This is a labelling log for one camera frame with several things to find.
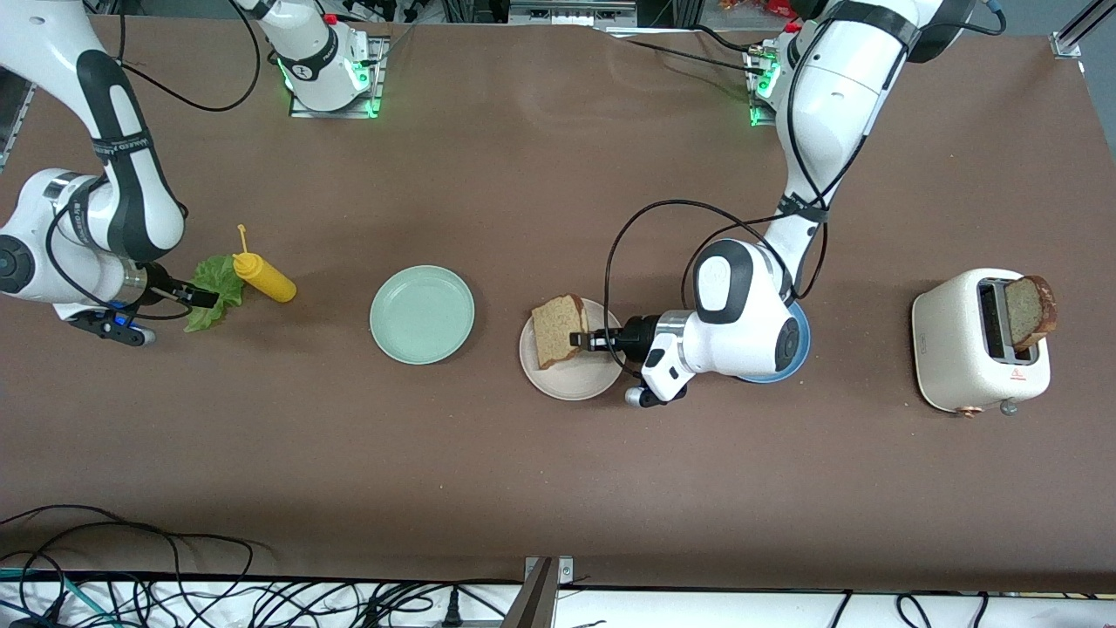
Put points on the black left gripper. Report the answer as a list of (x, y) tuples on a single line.
[(636, 334)]

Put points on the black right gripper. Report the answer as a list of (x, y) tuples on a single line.
[(159, 280)]

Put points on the green lettuce leaf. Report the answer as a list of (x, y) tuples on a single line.
[(218, 275)]

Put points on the brown bread slice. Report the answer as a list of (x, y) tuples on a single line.
[(1029, 312), (556, 331)]

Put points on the yellow mustard squeeze bottle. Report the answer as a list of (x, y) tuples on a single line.
[(270, 281)]

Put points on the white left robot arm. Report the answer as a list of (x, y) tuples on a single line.
[(750, 323)]

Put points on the beige plate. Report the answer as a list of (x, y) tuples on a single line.
[(575, 379)]

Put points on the mint green plate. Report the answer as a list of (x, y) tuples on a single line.
[(422, 315)]

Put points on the blue plate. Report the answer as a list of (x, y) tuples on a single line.
[(804, 344)]

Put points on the brown table cover sheet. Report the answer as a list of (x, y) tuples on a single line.
[(558, 488)]

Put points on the black power plug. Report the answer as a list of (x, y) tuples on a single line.
[(452, 610)]

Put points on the grey device box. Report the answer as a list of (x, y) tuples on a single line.
[(571, 10)]

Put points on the cream white toaster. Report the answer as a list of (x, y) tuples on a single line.
[(950, 349)]

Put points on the red snack packet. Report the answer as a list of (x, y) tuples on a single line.
[(767, 7)]

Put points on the aluminium frame rail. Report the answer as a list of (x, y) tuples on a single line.
[(16, 122), (1072, 35)]

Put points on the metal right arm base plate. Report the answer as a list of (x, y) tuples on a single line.
[(370, 96)]

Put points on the grey metal table bracket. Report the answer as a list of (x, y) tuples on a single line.
[(536, 602)]

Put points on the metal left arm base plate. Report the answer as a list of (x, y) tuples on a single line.
[(758, 118)]

